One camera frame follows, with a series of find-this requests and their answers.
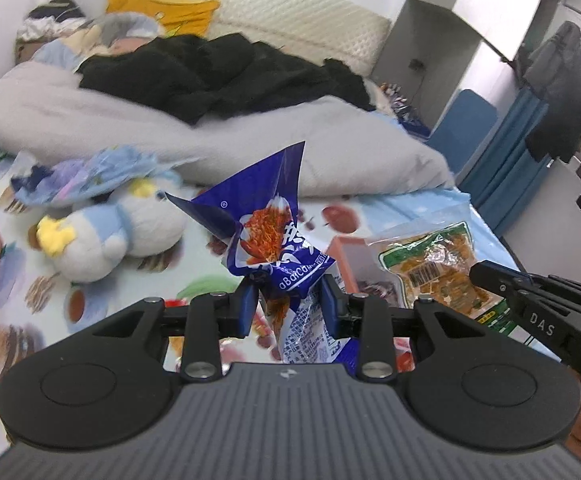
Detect green yellow snack packet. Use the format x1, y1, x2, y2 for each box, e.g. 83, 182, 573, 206
369, 191, 512, 335

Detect white cabinet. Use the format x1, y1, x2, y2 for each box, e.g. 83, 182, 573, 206
371, 0, 557, 111

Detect blue chair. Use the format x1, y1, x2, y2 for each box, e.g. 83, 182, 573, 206
427, 88, 499, 177

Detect grey blanket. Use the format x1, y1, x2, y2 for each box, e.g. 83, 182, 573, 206
0, 66, 457, 199

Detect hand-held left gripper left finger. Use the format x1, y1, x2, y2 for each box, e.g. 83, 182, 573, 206
90, 277, 260, 383

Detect black jacket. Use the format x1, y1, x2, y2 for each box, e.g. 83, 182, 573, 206
77, 33, 377, 127

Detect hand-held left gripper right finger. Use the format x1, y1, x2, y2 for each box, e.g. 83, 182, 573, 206
320, 275, 491, 383

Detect light blue printed blanket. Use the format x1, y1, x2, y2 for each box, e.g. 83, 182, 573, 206
34, 11, 167, 69

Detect pink cardboard box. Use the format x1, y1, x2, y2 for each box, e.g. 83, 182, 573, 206
327, 236, 413, 307

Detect cream quilted headboard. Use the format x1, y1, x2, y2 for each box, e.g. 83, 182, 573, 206
114, 0, 392, 79

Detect blue white plush toy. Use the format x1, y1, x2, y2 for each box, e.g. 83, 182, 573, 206
37, 179, 187, 284

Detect hanging dark clothes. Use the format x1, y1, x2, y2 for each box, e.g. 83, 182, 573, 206
521, 19, 581, 163

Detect fruit print bed sheet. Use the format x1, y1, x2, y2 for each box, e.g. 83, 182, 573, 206
0, 141, 521, 461

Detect group of small bottles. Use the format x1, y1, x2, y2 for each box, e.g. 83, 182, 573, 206
379, 81, 413, 122

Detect yellow pillow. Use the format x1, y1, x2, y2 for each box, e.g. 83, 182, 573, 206
105, 0, 222, 34

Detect blue snack packet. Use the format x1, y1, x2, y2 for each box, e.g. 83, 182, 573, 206
164, 140, 353, 377

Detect blue printed plastic bag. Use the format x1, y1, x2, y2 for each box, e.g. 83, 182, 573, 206
9, 144, 172, 209

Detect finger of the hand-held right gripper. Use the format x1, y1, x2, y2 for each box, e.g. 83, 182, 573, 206
470, 260, 524, 312

